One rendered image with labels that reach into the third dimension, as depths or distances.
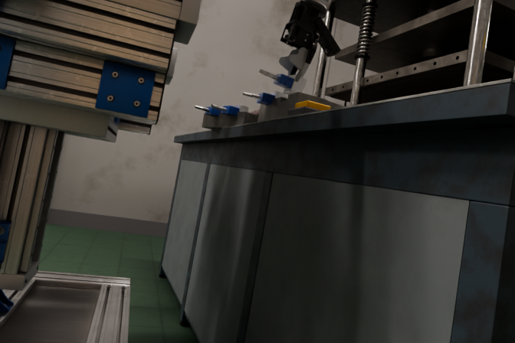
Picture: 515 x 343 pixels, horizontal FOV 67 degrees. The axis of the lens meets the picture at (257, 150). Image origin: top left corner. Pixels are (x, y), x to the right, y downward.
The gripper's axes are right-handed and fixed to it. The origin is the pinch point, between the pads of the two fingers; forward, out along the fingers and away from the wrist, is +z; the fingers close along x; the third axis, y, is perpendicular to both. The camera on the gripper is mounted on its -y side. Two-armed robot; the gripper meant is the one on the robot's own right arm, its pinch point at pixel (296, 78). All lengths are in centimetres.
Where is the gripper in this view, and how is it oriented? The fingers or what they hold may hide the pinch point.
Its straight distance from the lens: 111.6
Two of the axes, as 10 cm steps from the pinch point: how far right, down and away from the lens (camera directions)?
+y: -8.8, -3.2, -3.6
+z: -3.5, 9.4, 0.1
